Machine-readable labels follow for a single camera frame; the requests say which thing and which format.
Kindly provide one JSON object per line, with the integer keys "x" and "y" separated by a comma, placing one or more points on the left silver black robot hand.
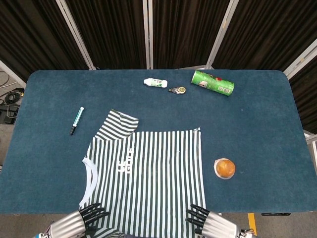
{"x": 67, "y": 223}

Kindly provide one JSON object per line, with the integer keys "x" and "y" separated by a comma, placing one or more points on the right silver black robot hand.
{"x": 218, "y": 225}

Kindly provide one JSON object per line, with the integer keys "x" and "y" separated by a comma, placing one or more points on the green white striped shirt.
{"x": 148, "y": 173}

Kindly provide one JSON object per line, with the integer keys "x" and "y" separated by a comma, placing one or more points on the yellow floor tape strip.
{"x": 252, "y": 223}

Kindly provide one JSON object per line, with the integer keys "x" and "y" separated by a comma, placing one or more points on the green white marker pen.
{"x": 77, "y": 120}

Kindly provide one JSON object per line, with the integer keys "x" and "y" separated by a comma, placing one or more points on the black floor device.
{"x": 7, "y": 116}

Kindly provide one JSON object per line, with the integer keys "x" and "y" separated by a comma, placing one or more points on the correction tape dispenser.
{"x": 179, "y": 90}

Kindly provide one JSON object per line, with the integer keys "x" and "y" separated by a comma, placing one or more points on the green chips can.
{"x": 213, "y": 83}

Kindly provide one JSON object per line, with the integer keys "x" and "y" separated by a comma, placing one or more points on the dark brown pleated curtain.
{"x": 32, "y": 32}
{"x": 185, "y": 32}
{"x": 267, "y": 32}
{"x": 307, "y": 99}
{"x": 111, "y": 32}

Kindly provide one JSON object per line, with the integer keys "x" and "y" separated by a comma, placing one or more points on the small white bottle green label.
{"x": 156, "y": 82}

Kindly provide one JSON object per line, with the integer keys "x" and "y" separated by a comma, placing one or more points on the black table bracket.
{"x": 275, "y": 214}

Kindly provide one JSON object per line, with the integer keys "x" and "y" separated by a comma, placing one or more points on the white metal frame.
{"x": 312, "y": 138}

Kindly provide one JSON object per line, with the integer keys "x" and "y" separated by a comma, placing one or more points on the white partition post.
{"x": 147, "y": 34}
{"x": 301, "y": 62}
{"x": 12, "y": 73}
{"x": 74, "y": 32}
{"x": 221, "y": 32}

